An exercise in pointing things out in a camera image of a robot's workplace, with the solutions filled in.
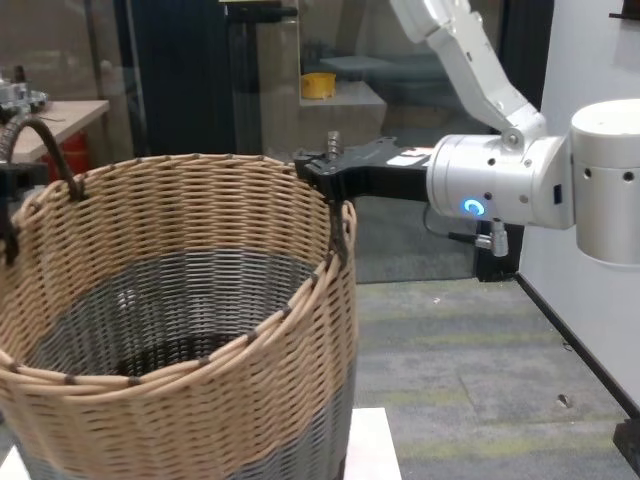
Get grey metal desk equipment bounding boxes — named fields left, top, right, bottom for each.
left=0, top=64, right=50, bottom=120

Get beige concrete block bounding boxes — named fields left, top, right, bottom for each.
left=298, top=81, right=389, bottom=157

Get woven tan grey laundry basket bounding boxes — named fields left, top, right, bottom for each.
left=0, top=118, right=359, bottom=480

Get black baseboard strip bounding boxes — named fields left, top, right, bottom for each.
left=514, top=272, right=632, bottom=417

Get grey stone slab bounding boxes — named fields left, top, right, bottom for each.
left=318, top=53, right=446, bottom=85

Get white square pedestal table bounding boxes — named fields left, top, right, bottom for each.
left=0, top=407, right=404, bottom=480

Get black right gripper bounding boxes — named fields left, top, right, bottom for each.
left=293, top=137, right=437, bottom=204

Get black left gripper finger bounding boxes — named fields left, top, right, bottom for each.
left=0, top=163, right=49, bottom=199

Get yellow bucket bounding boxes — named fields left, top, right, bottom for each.
left=300, top=72, right=338, bottom=101

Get red fire extinguisher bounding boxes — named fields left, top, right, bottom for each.
left=42, top=130, right=91, bottom=182

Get wide black column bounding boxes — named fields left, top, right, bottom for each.
left=113, top=0, right=236, bottom=157

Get wooden office desk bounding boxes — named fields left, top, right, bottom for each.
left=0, top=99, right=110, bottom=167

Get black floor block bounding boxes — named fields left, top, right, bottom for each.
left=610, top=417, right=640, bottom=472

